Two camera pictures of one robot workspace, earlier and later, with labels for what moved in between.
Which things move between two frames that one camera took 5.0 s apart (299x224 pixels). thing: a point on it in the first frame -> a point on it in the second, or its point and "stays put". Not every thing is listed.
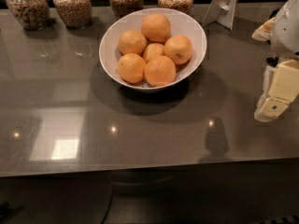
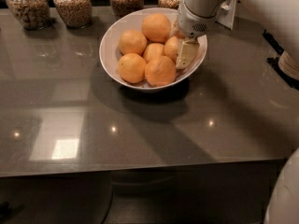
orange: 155,27 stays put
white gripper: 287,32 -> 193,22
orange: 179,49 stays put
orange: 132,41 stays put
